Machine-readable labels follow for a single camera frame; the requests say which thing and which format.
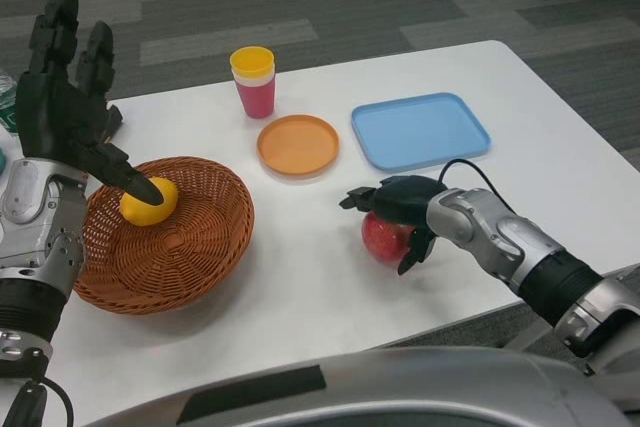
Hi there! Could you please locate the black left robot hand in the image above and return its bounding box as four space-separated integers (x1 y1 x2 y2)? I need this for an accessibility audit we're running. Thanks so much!
16 0 166 207

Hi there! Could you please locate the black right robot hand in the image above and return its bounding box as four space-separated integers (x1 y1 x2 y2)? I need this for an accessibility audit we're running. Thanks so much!
338 174 449 277

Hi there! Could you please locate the red apple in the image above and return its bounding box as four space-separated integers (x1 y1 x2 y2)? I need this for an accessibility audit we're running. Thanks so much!
361 210 419 268

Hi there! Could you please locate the clear water bottle green label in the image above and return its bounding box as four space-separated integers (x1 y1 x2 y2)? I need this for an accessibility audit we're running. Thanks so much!
0 69 21 133

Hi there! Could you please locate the black yellow tape measure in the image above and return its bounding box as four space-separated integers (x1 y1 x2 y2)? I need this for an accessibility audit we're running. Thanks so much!
99 104 125 146

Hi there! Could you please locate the blue rectangular tray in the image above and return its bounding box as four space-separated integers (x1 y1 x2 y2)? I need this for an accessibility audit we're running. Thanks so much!
349 91 492 172

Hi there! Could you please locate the orange round plate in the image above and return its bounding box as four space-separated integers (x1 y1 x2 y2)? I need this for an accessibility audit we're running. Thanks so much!
256 114 341 179

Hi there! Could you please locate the yellow lemon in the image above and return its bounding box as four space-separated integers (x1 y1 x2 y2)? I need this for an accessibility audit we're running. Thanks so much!
119 176 180 227

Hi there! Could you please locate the pink plastic cup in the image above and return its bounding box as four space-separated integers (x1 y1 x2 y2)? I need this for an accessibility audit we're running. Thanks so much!
234 77 277 120

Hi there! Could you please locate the brown wicker basket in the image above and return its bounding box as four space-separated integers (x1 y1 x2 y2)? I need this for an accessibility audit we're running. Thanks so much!
73 156 256 317

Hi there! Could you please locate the white plastic cup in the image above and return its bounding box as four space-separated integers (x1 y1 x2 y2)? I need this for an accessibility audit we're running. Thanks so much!
231 69 276 87

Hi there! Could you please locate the yellow plastic cup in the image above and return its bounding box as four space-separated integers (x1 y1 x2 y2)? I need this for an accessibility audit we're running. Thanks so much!
229 46 277 79

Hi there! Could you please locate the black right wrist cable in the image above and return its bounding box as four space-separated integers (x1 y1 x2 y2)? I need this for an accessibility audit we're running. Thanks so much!
438 159 519 213

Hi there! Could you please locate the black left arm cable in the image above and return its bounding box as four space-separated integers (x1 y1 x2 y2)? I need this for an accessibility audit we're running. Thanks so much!
9 346 76 427

